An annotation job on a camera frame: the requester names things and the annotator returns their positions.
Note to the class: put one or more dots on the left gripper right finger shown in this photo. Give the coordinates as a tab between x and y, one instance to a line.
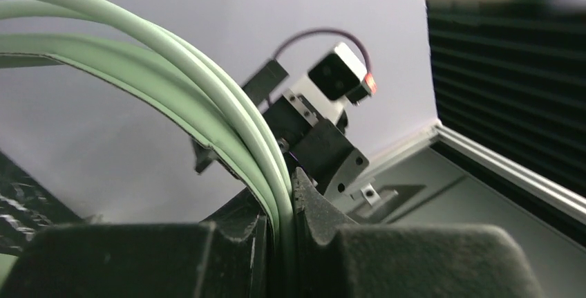
341	258

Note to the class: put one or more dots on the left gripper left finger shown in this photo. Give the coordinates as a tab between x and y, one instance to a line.
221	256

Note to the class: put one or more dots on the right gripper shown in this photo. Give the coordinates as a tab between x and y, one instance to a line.
323	151

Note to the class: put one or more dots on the green headphones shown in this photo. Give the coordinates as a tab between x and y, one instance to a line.
206	103

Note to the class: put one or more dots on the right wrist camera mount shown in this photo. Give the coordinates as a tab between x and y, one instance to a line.
338	79

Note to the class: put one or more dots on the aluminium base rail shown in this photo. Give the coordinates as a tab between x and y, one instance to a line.
554	194

